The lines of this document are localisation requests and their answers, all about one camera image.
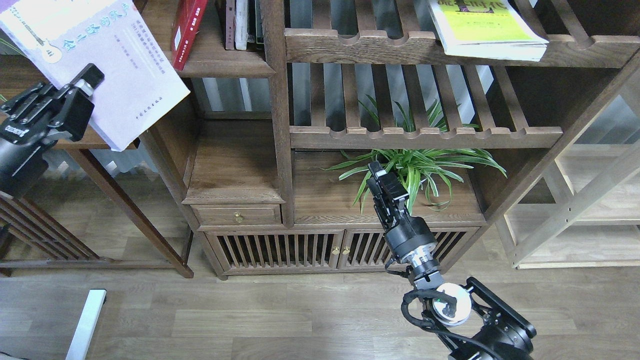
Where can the red cover book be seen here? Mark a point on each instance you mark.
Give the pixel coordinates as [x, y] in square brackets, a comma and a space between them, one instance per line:
[187, 22]

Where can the yellow green book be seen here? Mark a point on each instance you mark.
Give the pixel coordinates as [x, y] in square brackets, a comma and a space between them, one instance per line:
[485, 29]

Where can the white upright book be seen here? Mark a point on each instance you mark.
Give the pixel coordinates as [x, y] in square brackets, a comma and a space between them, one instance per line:
[241, 20]

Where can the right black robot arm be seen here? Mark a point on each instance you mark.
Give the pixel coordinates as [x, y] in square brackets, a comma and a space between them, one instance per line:
[472, 322]

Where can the green spider plant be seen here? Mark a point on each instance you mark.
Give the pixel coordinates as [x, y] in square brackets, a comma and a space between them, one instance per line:
[417, 168]

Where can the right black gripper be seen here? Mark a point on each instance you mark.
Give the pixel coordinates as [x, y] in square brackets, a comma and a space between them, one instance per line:
[409, 238]

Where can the light wooden shelf rack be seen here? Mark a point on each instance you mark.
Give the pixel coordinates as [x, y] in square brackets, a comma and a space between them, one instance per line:
[584, 212]

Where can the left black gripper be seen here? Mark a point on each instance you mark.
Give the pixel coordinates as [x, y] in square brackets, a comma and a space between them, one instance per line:
[31, 115]

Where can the dark wooden bookshelf cabinet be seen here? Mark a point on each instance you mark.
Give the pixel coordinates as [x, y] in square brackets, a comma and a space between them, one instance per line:
[334, 70]

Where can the white purple book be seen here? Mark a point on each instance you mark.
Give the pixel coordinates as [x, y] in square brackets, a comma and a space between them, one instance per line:
[61, 37]

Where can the white bar on floor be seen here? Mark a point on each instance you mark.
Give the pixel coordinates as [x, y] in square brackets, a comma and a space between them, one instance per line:
[86, 325]

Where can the dark brown upright book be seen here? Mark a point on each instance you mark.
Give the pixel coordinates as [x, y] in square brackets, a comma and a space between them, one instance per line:
[229, 17]

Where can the dark green upright book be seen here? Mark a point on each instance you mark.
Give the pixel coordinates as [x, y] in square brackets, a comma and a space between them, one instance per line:
[259, 37]

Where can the brass drawer knob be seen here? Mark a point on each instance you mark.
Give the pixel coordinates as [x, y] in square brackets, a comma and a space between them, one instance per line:
[238, 217]

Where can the white plant pot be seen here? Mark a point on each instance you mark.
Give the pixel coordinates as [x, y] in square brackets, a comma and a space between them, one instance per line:
[379, 193]

